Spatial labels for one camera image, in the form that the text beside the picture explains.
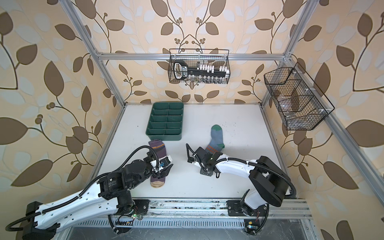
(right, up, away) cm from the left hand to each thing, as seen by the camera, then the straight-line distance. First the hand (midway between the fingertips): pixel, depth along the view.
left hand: (167, 155), depth 70 cm
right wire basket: (+66, +24, +3) cm, 70 cm away
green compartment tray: (-7, +15, +32) cm, 36 cm away
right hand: (+21, -9, +17) cm, 29 cm away
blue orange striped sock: (+27, +1, +28) cm, 39 cm away
